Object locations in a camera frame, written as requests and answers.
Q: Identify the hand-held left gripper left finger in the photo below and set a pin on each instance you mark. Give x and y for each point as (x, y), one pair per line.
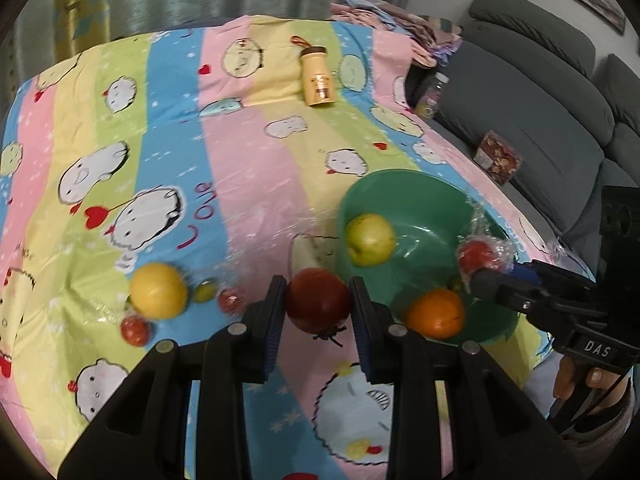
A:
(274, 340)

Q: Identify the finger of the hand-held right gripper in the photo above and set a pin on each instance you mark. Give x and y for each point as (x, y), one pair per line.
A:
(520, 300)
(530, 271)

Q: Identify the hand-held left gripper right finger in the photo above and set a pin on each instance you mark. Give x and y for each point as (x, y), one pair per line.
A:
(364, 345)

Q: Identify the plastic-wrapped red hawthorn candy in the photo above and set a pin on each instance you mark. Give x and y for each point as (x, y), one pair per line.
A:
(231, 301)
(480, 257)
(135, 330)

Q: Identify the red tomato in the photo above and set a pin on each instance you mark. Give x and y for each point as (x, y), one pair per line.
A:
(317, 305)

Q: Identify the orange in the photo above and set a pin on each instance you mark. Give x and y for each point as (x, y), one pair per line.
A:
(435, 312)

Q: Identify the yellow-green apple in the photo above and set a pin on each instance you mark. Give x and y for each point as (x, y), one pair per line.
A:
(370, 240)

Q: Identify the large yellow grapefruit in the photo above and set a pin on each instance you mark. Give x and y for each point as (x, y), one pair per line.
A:
(159, 290)

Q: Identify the green plastic basin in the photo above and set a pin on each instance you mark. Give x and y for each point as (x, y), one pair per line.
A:
(425, 200)

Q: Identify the person's right hand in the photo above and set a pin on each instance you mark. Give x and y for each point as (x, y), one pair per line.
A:
(564, 377)

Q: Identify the grey sofa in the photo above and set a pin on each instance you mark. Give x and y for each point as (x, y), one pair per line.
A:
(540, 110)

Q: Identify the striped cartoon blanket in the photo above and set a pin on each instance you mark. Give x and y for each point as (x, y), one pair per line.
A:
(240, 170)

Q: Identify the clear plastic bottle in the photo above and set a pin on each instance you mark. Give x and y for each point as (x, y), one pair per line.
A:
(432, 95)

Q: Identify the yellow bear-print bottle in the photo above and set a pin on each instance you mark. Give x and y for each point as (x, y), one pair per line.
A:
(315, 77)

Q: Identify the pile of folded clothes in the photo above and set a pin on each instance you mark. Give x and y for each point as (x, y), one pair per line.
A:
(395, 25)

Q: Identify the yellow patterned curtain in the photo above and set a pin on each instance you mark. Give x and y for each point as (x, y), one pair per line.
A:
(82, 5)

